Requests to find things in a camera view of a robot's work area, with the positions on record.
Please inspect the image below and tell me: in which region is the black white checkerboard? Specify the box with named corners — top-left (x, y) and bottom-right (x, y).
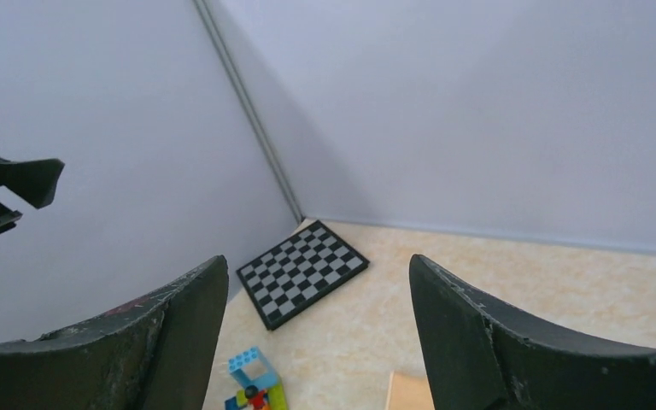
top-left (236, 220), bottom-right (370, 331)

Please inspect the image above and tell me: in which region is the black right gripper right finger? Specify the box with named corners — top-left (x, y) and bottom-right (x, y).
top-left (408, 255), bottom-right (656, 410)

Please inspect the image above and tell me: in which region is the colourful toy block pile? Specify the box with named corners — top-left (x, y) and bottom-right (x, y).
top-left (224, 346), bottom-right (289, 410)

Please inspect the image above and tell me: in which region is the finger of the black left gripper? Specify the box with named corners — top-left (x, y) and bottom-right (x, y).
top-left (0, 157), bottom-right (65, 209)

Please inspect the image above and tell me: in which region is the orange cloth napkin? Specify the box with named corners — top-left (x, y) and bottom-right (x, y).
top-left (384, 371), bottom-right (435, 410)

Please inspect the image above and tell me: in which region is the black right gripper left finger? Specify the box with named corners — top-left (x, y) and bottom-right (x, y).
top-left (0, 256), bottom-right (229, 409)

